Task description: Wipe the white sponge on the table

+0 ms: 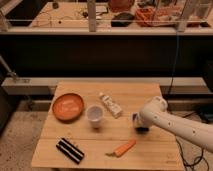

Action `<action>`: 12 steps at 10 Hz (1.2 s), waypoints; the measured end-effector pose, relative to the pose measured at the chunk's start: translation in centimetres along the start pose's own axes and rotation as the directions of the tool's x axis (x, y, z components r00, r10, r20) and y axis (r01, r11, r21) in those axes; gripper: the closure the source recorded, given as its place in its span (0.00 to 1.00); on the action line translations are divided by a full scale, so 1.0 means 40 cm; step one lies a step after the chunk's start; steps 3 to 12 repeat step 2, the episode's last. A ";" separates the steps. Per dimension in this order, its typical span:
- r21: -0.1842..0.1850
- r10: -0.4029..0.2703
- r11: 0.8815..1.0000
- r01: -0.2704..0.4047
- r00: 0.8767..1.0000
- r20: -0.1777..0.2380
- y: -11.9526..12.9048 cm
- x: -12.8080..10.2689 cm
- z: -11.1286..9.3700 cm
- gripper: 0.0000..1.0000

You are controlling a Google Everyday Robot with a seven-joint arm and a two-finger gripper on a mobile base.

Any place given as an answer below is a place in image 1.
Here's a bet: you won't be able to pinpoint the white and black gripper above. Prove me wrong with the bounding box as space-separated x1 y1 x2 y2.
132 113 149 133

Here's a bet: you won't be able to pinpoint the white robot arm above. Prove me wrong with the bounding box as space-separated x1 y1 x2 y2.
132 96 213 153

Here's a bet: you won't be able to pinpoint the orange toy carrot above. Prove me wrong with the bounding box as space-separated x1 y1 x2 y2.
107 140 136 157

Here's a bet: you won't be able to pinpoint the white cup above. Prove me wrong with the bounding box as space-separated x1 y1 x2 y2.
86 105 103 129

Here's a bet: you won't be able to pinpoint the wooden table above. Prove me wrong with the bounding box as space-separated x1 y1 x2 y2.
31 82 184 171

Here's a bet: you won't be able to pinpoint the orange plate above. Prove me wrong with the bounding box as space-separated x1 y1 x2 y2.
52 93 84 121

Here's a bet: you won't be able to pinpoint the black striped rectangular block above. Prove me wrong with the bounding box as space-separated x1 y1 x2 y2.
56 138 85 164

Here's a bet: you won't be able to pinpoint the orange crate in background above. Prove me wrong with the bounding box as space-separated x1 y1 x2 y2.
134 6 204 28

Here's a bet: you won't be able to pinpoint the blue cable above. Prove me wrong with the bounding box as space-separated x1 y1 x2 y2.
166 31 181 96

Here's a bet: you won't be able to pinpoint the black floor cables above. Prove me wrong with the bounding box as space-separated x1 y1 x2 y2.
174 136 211 171

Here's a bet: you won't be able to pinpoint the wooden post in background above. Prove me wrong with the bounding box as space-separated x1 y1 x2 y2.
87 0 96 32

